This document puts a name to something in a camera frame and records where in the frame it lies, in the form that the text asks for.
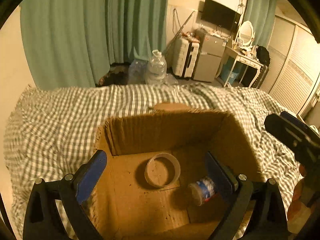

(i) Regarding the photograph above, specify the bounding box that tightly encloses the dark clothes pile on floor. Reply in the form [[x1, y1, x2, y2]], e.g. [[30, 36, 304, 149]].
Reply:
[[95, 63, 130, 87]]

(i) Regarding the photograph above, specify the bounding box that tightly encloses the green curtain by wardrobe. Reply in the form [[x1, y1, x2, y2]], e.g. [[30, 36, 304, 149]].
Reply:
[[244, 0, 277, 47]]

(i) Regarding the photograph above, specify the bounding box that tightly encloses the right hand holding gripper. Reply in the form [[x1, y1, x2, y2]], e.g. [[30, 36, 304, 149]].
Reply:
[[287, 165, 316, 234]]

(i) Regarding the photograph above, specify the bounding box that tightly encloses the grey white checkered duvet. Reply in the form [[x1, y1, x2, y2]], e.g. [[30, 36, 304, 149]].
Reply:
[[4, 83, 301, 235]]

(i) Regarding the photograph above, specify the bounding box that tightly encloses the long mop stick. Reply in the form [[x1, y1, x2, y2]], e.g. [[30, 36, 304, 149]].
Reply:
[[164, 11, 195, 56]]

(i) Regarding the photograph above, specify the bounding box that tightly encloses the white louvered wardrobe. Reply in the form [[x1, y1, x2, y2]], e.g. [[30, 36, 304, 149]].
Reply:
[[260, 16, 319, 115]]

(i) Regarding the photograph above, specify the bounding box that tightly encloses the large clear water jug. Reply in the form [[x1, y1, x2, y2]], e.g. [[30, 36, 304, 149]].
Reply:
[[145, 49, 167, 85]]

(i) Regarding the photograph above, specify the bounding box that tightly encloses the oval white vanity mirror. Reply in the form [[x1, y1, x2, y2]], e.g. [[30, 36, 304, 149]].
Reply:
[[236, 21, 255, 47]]

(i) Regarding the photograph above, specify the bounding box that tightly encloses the white hard suitcase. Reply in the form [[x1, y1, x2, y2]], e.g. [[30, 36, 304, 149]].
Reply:
[[172, 37, 200, 78]]

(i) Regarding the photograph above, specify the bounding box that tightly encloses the black backpack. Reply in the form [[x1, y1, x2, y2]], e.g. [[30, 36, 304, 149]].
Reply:
[[256, 46, 270, 67]]

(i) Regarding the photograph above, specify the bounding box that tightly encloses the large green curtain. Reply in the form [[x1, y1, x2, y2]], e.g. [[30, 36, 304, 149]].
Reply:
[[20, 0, 168, 90]]

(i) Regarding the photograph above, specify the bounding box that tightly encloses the clear plastic bottle red label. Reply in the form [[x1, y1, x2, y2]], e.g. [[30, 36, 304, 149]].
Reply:
[[188, 176, 217, 206]]

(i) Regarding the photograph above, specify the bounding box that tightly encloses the brown cardboard box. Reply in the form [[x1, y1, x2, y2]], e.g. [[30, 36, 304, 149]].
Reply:
[[91, 103, 263, 239]]

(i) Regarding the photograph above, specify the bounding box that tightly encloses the white tape roll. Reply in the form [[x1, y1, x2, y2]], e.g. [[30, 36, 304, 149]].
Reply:
[[144, 152, 181, 189]]

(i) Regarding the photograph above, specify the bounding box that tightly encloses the blue bin under table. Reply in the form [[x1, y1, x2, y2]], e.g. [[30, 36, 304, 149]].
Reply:
[[220, 63, 241, 86]]

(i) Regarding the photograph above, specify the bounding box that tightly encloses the black wall television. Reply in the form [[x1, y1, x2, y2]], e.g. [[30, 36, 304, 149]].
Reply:
[[201, 0, 241, 32]]

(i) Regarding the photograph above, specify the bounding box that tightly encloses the white dressing table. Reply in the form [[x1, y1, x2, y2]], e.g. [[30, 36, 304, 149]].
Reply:
[[216, 46, 263, 88]]

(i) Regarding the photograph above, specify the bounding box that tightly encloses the pack of water bottles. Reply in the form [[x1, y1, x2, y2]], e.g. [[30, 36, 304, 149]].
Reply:
[[127, 59, 148, 85]]

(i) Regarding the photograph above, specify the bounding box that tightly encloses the grey mini fridge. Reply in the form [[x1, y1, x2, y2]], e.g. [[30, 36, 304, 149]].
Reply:
[[193, 29, 226, 82]]

